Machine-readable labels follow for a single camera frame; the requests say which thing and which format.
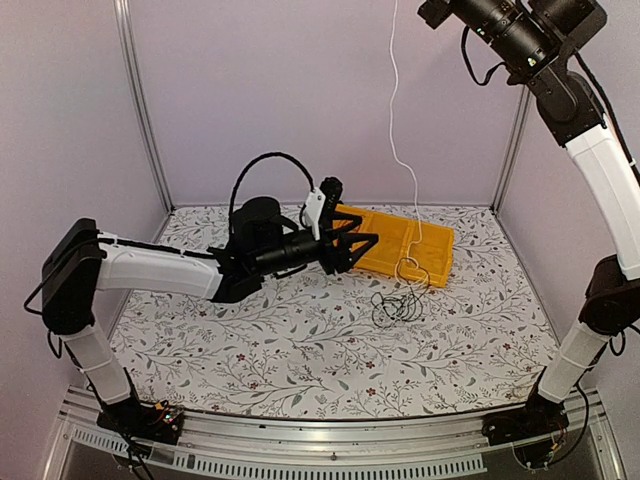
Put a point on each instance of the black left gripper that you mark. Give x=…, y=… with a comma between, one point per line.
x=340, y=258

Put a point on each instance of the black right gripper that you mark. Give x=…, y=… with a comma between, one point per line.
x=435, y=10

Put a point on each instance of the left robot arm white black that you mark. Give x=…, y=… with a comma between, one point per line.
x=262, y=242

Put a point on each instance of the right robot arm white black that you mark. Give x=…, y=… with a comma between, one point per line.
x=535, y=41

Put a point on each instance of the yellow bin far compartment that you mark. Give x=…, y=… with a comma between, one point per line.
x=366, y=227

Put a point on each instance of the yellow bin compartment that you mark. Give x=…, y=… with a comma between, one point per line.
x=395, y=235
x=427, y=253
x=366, y=227

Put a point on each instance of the yellow bin middle compartment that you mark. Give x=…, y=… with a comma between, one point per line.
x=395, y=235

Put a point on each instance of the yellow bin near compartment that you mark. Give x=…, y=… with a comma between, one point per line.
x=427, y=253

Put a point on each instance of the floral patterned table mat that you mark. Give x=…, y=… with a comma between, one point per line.
x=319, y=347

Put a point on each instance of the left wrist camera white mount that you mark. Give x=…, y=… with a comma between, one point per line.
x=317, y=212

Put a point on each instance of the right aluminium frame post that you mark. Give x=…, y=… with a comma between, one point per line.
x=512, y=149

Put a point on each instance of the aluminium frame post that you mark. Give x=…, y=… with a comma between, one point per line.
x=125, y=28
x=512, y=149

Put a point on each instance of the aluminium front rail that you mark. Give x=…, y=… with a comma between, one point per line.
x=217, y=446

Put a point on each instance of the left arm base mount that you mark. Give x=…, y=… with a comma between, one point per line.
x=161, y=422

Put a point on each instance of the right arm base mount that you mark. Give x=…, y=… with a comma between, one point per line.
x=536, y=431

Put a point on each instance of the left aluminium frame post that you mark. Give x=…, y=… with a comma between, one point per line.
x=125, y=28

